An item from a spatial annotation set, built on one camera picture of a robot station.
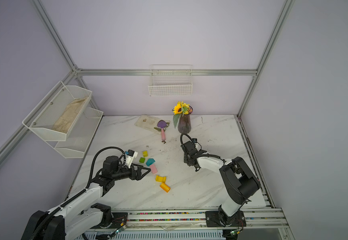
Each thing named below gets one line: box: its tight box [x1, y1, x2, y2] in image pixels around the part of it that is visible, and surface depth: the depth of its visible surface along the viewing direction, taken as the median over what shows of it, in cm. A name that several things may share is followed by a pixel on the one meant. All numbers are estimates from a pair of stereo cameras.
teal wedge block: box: [145, 158, 156, 167], surface depth 97 cm
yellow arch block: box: [155, 175, 167, 183], surface depth 88 cm
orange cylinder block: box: [159, 182, 171, 193], surface depth 86 cm
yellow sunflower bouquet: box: [171, 101, 193, 129], surface depth 93 cm
